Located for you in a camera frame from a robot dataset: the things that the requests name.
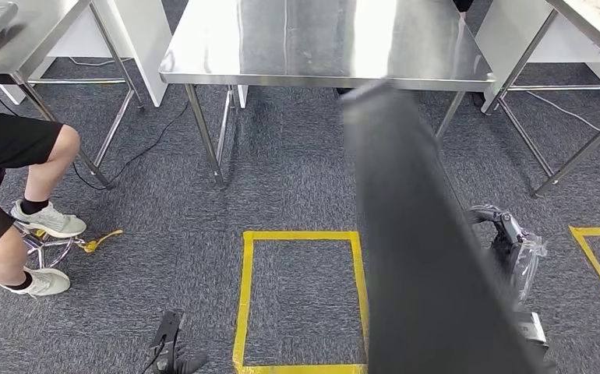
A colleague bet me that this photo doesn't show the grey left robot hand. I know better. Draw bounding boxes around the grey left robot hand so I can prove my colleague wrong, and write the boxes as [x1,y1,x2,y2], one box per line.
[147,352,209,374]

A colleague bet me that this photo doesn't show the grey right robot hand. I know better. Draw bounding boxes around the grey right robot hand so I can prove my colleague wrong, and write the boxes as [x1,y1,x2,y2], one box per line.
[466,204,549,311]

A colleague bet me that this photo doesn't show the black plastic plate bracket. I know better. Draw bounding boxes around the black plastic plate bracket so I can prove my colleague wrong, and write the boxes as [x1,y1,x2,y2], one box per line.
[341,78,559,374]

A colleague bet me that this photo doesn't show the crumpled yellow tape scrap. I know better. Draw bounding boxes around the crumpled yellow tape scrap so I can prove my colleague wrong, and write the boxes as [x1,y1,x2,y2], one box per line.
[75,229,125,255]

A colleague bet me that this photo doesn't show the chrome stool base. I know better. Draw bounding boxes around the chrome stool base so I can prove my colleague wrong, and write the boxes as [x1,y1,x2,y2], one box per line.
[13,221,86,270]

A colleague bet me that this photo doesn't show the white desk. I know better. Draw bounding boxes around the white desk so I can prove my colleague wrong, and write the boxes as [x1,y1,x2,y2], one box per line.
[475,0,600,107]
[0,0,173,108]

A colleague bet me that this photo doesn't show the stainless steel table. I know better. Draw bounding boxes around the stainless steel table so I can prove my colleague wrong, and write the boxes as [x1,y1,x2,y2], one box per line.
[483,0,600,199]
[157,0,497,188]
[0,0,145,189]

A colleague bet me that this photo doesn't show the person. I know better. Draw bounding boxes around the person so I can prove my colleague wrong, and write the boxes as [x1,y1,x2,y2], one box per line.
[0,104,88,299]

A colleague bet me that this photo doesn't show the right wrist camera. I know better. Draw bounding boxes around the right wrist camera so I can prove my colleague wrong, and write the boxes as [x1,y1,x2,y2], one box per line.
[511,311,550,352]

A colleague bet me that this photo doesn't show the white floor cable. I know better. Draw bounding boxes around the white floor cable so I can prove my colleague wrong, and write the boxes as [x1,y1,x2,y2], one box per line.
[526,90,600,143]

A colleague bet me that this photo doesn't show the black floor cable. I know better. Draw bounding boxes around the black floor cable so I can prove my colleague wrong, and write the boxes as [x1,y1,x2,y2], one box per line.
[72,102,190,192]

